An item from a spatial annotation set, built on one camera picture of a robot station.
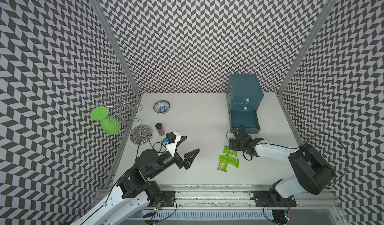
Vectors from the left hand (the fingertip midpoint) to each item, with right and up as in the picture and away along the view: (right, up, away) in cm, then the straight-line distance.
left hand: (191, 145), depth 63 cm
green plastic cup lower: (-42, +7, +12) cm, 44 cm away
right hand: (+27, -8, +29) cm, 40 cm away
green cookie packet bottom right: (+23, -15, +22) cm, 35 cm away
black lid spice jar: (-21, +4, +25) cm, 33 cm away
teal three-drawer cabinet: (+30, +24, +25) cm, 46 cm away
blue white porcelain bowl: (-24, +16, +45) cm, 54 cm away
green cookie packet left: (+20, -10, +26) cm, 34 cm away
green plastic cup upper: (-42, +14, +4) cm, 44 cm away
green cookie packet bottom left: (+17, -15, +20) cm, 30 cm away
